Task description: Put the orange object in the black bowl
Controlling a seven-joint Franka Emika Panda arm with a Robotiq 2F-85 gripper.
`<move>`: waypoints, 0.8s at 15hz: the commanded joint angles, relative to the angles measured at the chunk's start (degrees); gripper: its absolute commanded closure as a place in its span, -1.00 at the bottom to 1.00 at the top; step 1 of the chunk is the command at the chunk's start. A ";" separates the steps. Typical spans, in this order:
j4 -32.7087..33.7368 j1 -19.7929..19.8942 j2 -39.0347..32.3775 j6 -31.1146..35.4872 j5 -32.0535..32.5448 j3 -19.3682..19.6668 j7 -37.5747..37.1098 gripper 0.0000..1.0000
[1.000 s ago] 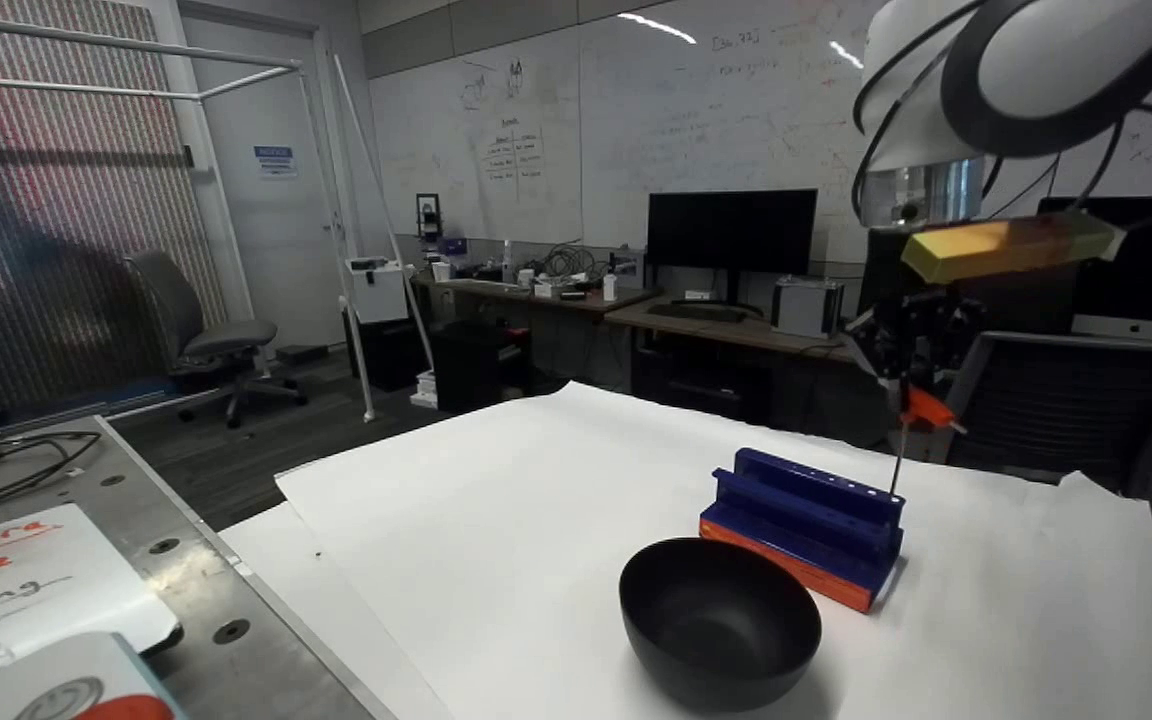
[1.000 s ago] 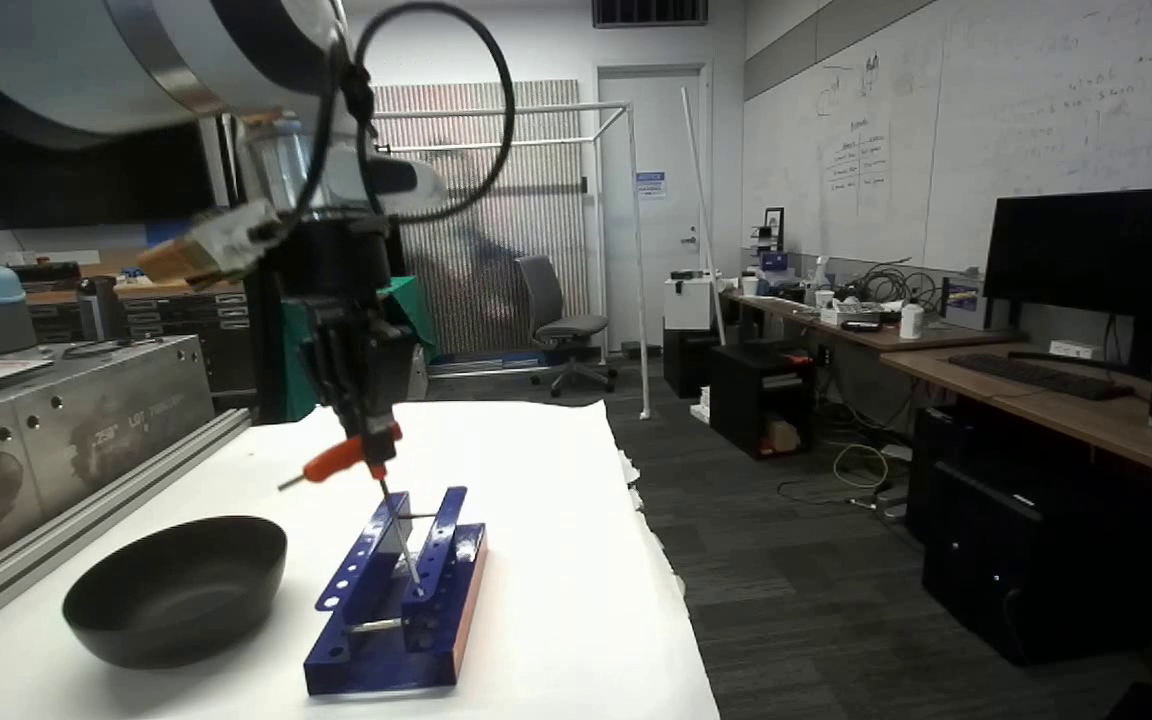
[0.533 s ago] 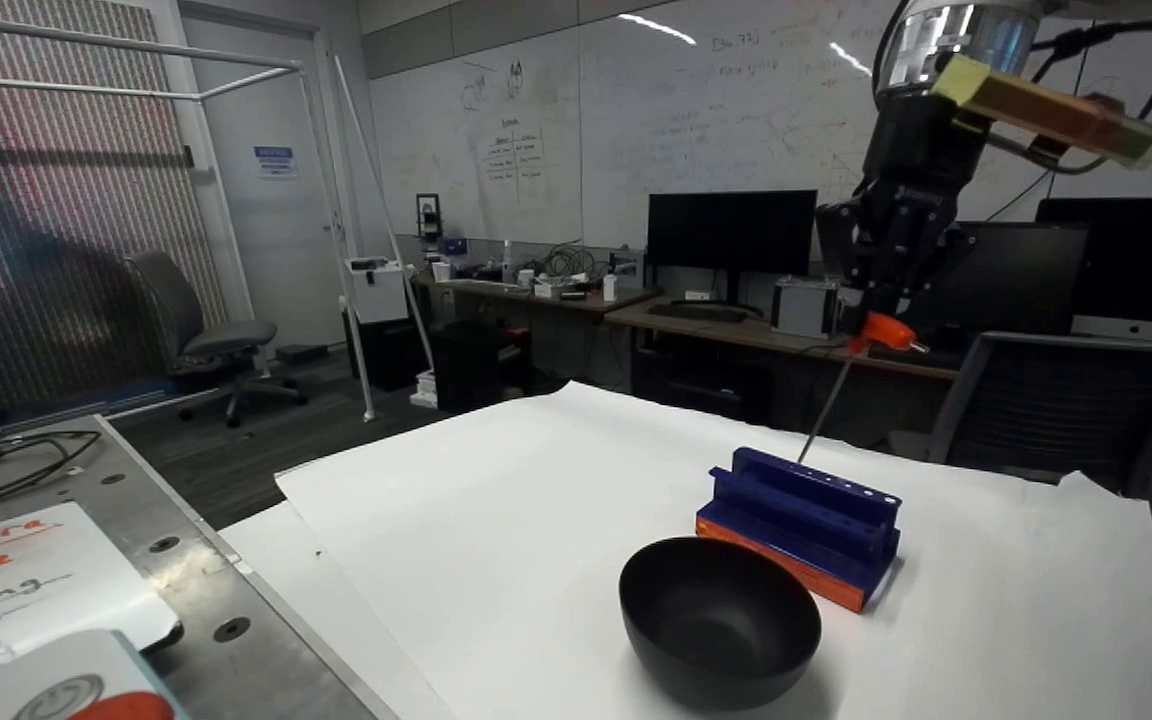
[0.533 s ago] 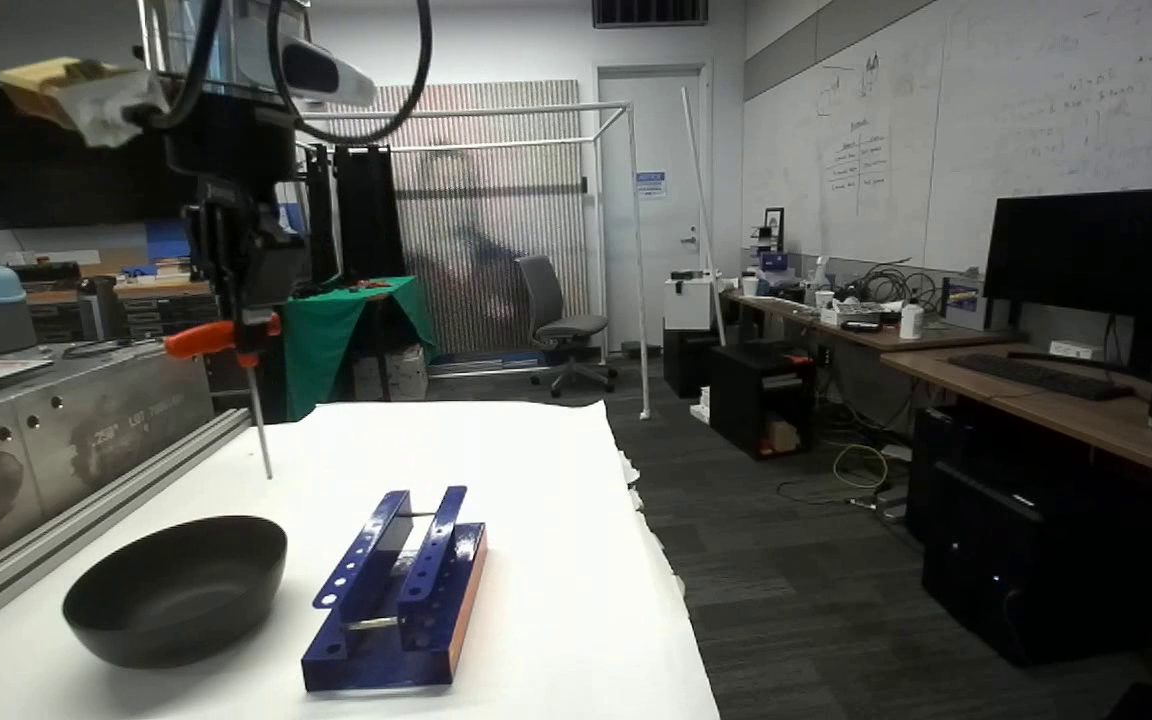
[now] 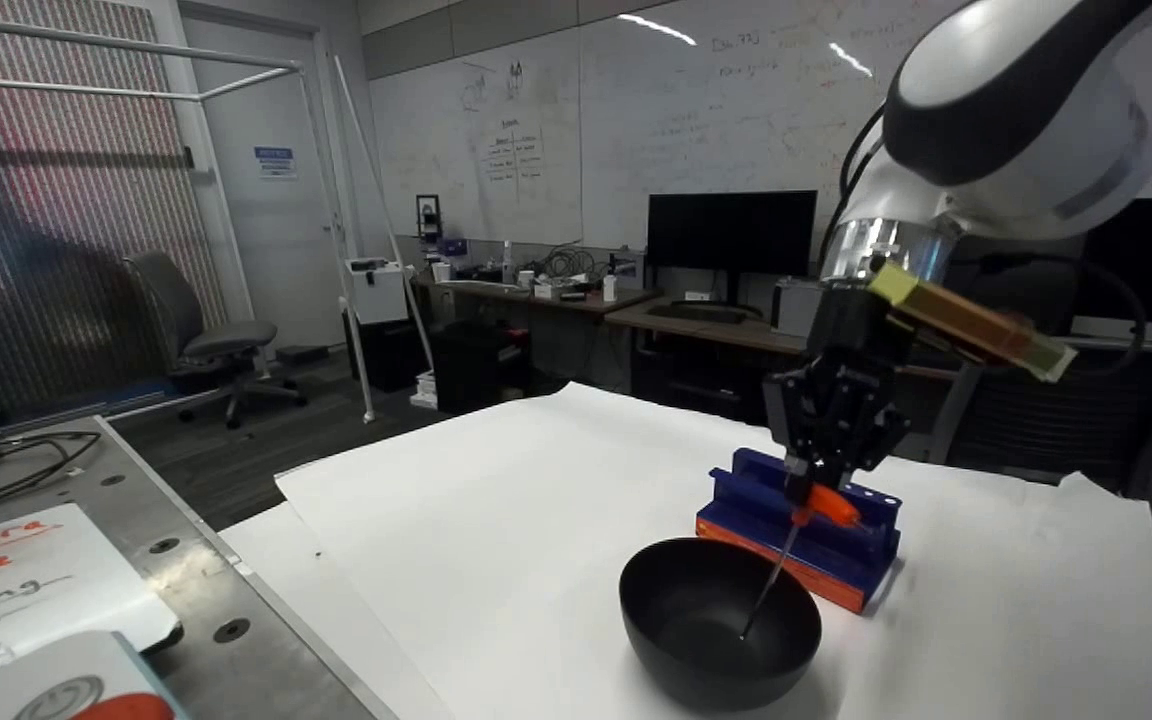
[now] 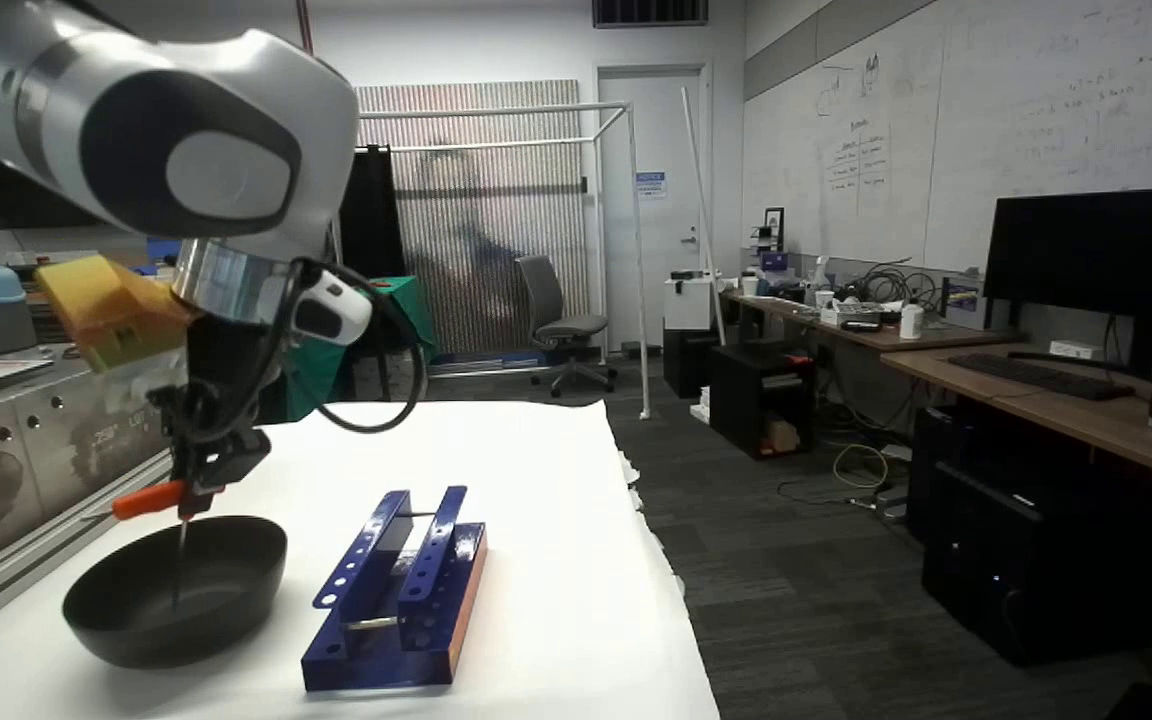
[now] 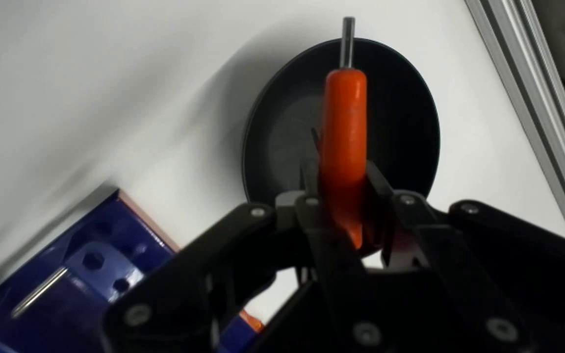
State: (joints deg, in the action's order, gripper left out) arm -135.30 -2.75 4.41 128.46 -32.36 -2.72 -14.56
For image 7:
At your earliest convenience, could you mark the aluminium profile rail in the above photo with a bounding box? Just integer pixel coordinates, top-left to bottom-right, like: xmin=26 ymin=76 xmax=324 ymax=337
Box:
xmin=463 ymin=0 xmax=565 ymax=251

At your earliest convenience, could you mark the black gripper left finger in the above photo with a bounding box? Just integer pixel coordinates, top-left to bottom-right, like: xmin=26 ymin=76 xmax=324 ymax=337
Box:
xmin=102 ymin=160 xmax=396 ymax=353

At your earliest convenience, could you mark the black bowl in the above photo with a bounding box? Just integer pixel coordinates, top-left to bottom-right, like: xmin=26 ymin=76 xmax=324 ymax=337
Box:
xmin=239 ymin=37 xmax=441 ymax=207

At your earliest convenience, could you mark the silver metal rod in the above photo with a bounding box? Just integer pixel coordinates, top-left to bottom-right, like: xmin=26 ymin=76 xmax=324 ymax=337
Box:
xmin=10 ymin=264 xmax=71 ymax=321

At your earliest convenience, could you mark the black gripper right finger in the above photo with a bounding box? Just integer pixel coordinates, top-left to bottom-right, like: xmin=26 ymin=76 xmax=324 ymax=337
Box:
xmin=363 ymin=160 xmax=565 ymax=353

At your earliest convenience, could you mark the blue plastic tool rack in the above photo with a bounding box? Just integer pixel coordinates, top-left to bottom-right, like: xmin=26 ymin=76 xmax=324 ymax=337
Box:
xmin=0 ymin=186 xmax=265 ymax=353

